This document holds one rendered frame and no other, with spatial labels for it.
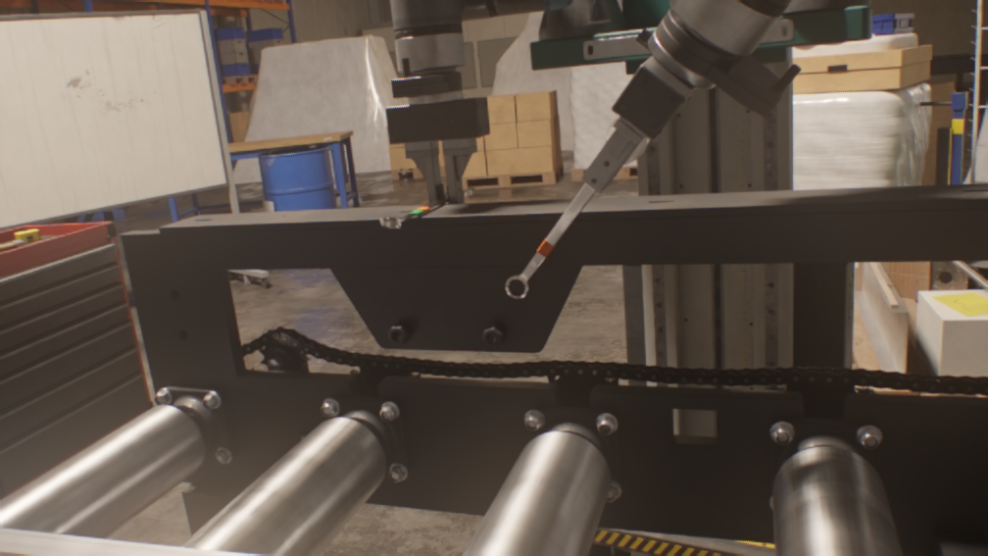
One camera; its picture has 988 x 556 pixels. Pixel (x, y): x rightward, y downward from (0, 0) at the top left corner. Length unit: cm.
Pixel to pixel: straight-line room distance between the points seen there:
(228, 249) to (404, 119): 31
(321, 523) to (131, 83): 482
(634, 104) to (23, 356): 244
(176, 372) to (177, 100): 449
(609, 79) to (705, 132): 718
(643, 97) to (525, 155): 842
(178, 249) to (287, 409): 28
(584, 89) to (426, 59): 810
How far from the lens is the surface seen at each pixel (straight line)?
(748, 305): 193
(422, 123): 105
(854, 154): 411
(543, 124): 906
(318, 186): 631
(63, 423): 302
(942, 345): 269
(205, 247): 116
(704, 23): 71
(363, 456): 101
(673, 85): 71
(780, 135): 179
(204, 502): 133
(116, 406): 318
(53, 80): 540
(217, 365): 123
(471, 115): 102
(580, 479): 88
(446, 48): 103
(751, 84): 73
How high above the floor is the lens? 133
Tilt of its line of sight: 14 degrees down
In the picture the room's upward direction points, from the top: 6 degrees counter-clockwise
